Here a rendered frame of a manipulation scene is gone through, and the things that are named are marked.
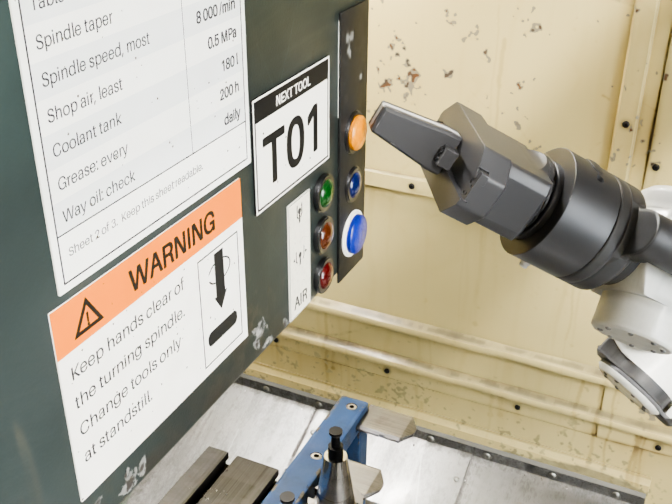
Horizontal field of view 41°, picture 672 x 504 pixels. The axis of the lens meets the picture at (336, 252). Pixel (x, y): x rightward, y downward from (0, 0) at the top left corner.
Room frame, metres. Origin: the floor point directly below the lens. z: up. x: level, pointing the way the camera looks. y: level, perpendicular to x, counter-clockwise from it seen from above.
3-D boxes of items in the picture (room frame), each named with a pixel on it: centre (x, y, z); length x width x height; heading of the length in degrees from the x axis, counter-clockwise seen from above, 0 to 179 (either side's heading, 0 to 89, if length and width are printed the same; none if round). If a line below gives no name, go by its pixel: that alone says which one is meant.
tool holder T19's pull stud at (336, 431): (0.75, 0.00, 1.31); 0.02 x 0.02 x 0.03
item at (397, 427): (0.90, -0.07, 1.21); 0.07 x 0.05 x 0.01; 65
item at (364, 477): (0.80, -0.02, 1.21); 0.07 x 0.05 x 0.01; 65
